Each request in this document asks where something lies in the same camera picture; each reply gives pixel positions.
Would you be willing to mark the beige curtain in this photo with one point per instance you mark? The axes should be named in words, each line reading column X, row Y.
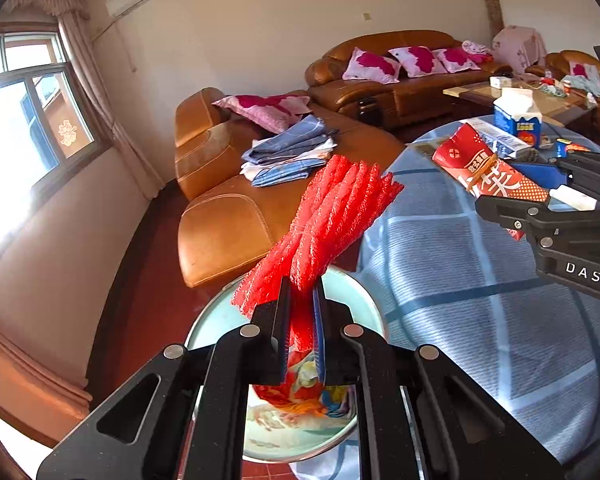
column 110, row 110
column 30, row 365

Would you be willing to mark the blue white milk carton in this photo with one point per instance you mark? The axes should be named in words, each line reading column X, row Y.
column 517, row 120

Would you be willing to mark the white tissue box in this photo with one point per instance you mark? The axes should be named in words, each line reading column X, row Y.
column 500, row 81

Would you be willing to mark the light blue cartoon enamel basin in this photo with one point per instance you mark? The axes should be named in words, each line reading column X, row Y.
column 220, row 320

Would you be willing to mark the pink crumpled cloth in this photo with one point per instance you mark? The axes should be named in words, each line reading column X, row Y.
column 477, row 50

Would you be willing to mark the red paper window decal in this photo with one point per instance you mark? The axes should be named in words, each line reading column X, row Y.
column 69, row 132

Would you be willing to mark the pink floral armchair pillow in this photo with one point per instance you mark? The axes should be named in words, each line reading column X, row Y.
column 585, row 74

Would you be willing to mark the beige ruffled curtain valance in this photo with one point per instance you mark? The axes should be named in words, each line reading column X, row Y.
column 45, row 2

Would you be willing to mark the sliding glass window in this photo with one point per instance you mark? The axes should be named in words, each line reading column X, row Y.
column 25, row 90

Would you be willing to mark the red foam fruit net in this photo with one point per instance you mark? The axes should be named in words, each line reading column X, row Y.
column 330, row 210

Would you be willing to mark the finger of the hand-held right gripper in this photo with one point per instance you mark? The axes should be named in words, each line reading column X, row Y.
column 530, row 217
column 540, row 174

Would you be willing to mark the pink floral cover cloth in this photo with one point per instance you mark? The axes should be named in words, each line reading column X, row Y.
column 520, row 47

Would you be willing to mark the white paper piece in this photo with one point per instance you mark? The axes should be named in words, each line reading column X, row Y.
column 572, row 198

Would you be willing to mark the brown leather chaise sofa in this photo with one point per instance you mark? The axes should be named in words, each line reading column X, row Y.
column 230, row 230

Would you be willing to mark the wooden coffee table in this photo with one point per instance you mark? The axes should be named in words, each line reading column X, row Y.
column 560, row 105

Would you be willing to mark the light blue crumpled cloth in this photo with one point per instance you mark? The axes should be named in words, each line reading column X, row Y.
column 587, row 86

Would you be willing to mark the white air conditioner pipe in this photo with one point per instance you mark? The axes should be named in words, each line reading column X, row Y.
column 128, row 42

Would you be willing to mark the brown leather three-seat sofa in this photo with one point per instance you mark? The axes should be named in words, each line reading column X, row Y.
column 405, row 97

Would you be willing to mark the red white snack bag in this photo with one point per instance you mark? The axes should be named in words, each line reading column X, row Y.
column 480, row 170

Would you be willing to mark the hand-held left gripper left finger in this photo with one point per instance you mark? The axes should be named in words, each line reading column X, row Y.
column 280, row 335

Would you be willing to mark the blue folded bedsheet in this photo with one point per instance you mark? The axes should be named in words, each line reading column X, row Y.
column 290, row 142

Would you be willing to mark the rolled bamboo mat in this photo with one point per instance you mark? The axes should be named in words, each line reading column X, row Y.
column 494, row 20

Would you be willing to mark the blue checked tablecloth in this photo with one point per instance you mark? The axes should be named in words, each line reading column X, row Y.
column 455, row 285

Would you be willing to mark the pink red floral pillow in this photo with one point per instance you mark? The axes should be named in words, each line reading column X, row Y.
column 417, row 60
column 265, row 107
column 457, row 60
column 372, row 65

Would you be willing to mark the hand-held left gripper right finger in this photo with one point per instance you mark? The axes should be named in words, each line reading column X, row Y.
column 321, row 340

